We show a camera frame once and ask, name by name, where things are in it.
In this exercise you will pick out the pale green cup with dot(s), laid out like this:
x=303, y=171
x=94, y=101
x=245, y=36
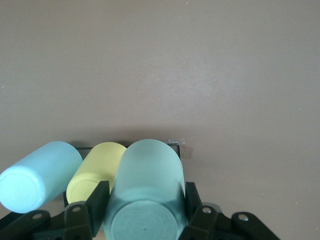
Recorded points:
x=147, y=180

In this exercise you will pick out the clear tape patch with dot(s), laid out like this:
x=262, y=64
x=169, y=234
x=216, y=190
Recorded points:
x=187, y=152

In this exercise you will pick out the light blue cup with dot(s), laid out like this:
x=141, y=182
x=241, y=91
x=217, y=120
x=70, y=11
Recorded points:
x=37, y=175

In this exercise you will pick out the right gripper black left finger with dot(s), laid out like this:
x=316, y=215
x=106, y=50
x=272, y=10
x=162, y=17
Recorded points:
x=82, y=220

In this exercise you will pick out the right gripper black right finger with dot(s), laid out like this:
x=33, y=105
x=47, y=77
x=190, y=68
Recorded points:
x=207, y=222

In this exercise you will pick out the yellow cup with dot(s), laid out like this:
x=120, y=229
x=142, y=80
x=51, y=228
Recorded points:
x=97, y=167

